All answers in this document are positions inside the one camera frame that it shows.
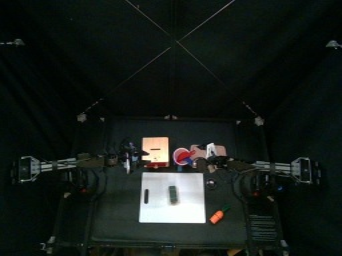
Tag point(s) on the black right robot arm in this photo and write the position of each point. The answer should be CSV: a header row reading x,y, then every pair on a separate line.
x,y
276,166

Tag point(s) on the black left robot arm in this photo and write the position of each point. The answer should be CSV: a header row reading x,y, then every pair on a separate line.
x,y
58,164

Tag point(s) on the pink tray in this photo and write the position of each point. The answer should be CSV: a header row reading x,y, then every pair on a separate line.
x,y
221,150

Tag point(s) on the blue toy utensil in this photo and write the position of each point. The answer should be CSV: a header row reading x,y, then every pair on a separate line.
x,y
189,160

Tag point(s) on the red cup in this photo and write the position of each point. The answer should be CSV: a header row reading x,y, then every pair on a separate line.
x,y
180,156

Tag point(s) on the small dark round object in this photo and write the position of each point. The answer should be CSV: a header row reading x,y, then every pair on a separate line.
x,y
212,183

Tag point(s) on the white cutting board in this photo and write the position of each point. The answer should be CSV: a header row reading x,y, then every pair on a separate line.
x,y
188,206

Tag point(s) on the orange toy carrot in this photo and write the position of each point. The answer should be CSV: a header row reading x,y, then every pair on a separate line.
x,y
217,216

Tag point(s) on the white text label sticker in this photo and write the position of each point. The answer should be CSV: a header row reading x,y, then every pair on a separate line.
x,y
263,228

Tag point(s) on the silver frame middle bracket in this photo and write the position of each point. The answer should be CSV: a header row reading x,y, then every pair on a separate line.
x,y
170,117

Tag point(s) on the silver frame corner bracket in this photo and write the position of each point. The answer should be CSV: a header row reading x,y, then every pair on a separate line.
x,y
259,120
18,42
333,44
82,117

